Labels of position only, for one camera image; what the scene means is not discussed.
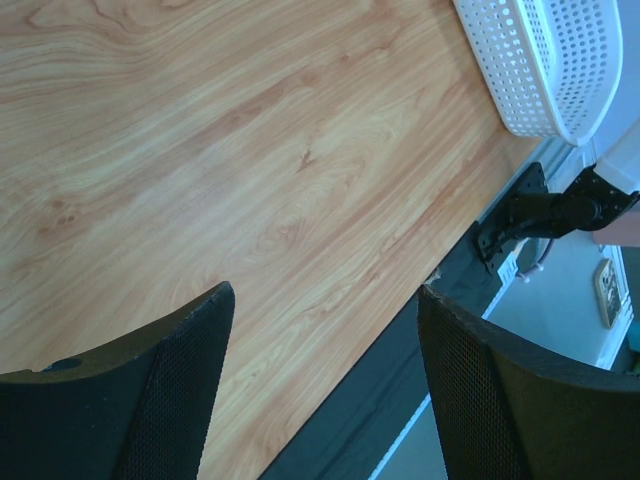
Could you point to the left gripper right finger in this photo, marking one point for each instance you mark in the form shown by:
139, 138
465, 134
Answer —
507, 408

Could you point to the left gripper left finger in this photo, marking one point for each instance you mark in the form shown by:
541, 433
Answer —
137, 407

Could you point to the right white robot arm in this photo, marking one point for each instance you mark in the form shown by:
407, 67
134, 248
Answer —
598, 196

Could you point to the white perforated basket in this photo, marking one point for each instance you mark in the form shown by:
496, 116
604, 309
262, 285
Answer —
551, 67

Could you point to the tan framed wall object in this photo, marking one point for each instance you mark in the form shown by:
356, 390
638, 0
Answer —
608, 293

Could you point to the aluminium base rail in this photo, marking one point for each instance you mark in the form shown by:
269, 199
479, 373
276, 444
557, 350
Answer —
553, 165

